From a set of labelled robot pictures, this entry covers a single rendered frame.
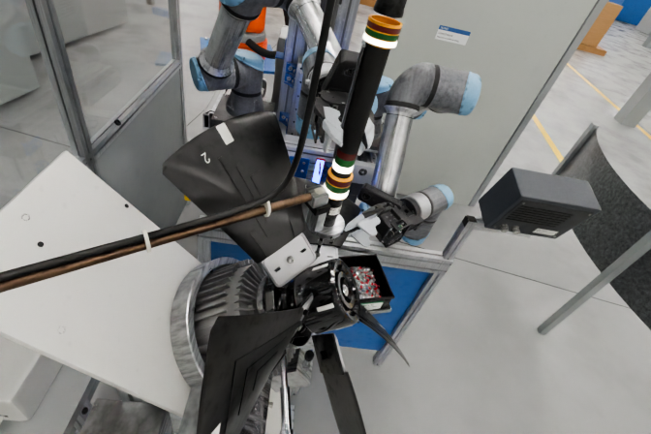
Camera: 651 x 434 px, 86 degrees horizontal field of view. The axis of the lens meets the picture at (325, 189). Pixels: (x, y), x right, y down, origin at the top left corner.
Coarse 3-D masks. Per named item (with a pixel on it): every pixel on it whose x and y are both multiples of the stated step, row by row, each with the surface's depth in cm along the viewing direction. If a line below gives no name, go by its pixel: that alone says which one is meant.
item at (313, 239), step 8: (296, 184) 88; (312, 184) 90; (304, 192) 87; (344, 200) 91; (304, 208) 82; (344, 208) 87; (352, 208) 90; (304, 216) 80; (344, 216) 84; (352, 216) 86; (304, 232) 75; (312, 232) 76; (344, 232) 78; (312, 240) 74; (328, 240) 75; (336, 240) 75; (344, 240) 76
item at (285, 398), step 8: (280, 392) 58; (288, 392) 58; (280, 400) 57; (288, 400) 57; (280, 408) 57; (288, 408) 57; (288, 416) 56; (288, 424) 55; (280, 432) 55; (288, 432) 54
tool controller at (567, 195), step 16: (512, 176) 103; (528, 176) 103; (544, 176) 104; (560, 176) 106; (496, 192) 109; (512, 192) 102; (528, 192) 99; (544, 192) 100; (560, 192) 102; (576, 192) 103; (592, 192) 104; (480, 208) 116; (496, 208) 108; (512, 208) 103; (528, 208) 102; (544, 208) 101; (560, 208) 101; (576, 208) 101; (592, 208) 101; (496, 224) 110; (512, 224) 109; (528, 224) 109; (544, 224) 108; (560, 224) 108; (576, 224) 107
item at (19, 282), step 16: (256, 208) 51; (272, 208) 52; (208, 224) 47; (224, 224) 48; (160, 240) 44; (96, 256) 40; (112, 256) 41; (48, 272) 38; (64, 272) 39; (0, 288) 36
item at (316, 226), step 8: (320, 184) 59; (312, 192) 57; (312, 200) 56; (320, 200) 56; (312, 208) 58; (320, 208) 57; (328, 208) 59; (312, 216) 61; (320, 216) 60; (312, 224) 62; (320, 224) 61; (336, 224) 65; (344, 224) 65; (320, 232) 62; (328, 232) 62; (336, 232) 63
